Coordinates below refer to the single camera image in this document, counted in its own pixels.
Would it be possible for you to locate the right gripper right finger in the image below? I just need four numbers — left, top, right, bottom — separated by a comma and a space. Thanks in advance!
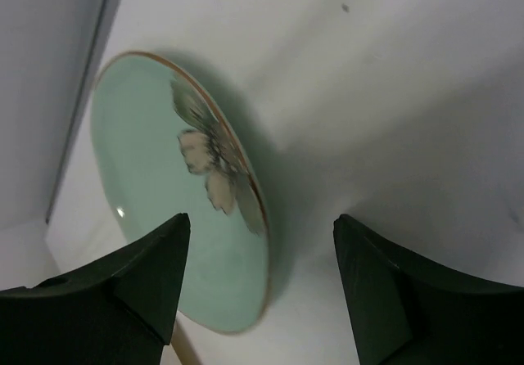
333, 214, 523, 364

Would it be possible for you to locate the green floral plate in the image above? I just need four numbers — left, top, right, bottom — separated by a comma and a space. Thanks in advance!
90, 51, 271, 334

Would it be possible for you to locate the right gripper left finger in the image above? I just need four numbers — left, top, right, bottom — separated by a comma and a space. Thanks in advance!
1, 213, 191, 364

